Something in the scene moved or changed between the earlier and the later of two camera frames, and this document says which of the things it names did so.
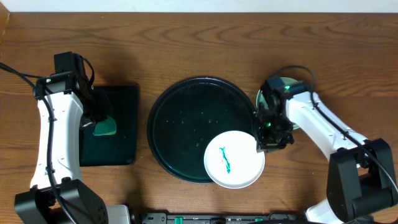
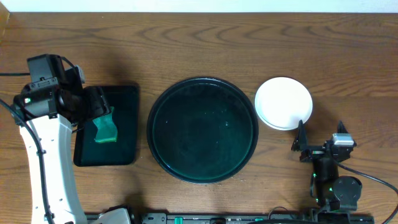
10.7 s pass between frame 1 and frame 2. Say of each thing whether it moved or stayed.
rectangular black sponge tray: stayed
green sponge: moved
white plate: moved
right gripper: moved
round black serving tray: stayed
